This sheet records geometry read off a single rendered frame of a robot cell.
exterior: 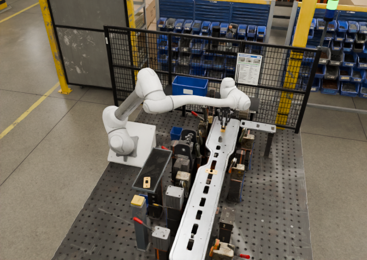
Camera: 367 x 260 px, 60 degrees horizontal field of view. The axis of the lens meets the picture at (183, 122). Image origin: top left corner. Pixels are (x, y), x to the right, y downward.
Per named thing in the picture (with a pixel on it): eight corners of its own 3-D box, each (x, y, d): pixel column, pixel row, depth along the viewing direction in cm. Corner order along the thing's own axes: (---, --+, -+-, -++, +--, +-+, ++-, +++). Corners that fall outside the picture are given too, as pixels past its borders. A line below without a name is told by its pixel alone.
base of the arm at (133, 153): (115, 161, 269) (113, 160, 264) (118, 135, 273) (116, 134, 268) (136, 162, 266) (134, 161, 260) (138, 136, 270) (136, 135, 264)
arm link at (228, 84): (216, 95, 240) (226, 104, 231) (218, 77, 231) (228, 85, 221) (228, 92, 244) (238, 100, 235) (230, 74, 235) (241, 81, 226)
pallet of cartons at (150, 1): (171, 76, 538) (170, 13, 475) (124, 72, 548) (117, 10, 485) (182, 47, 634) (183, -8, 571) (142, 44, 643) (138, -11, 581)
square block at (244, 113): (243, 145, 290) (248, 112, 269) (234, 143, 292) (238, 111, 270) (244, 140, 296) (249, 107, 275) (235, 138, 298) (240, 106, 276)
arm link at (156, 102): (175, 106, 207) (168, 88, 210) (149, 112, 199) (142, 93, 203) (169, 114, 219) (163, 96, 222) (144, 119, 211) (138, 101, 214)
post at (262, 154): (272, 159, 276) (278, 133, 259) (259, 156, 278) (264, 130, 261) (272, 154, 281) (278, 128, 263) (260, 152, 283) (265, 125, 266)
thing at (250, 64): (258, 86, 286) (263, 54, 268) (233, 83, 291) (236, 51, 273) (258, 85, 288) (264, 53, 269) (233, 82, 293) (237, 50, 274)
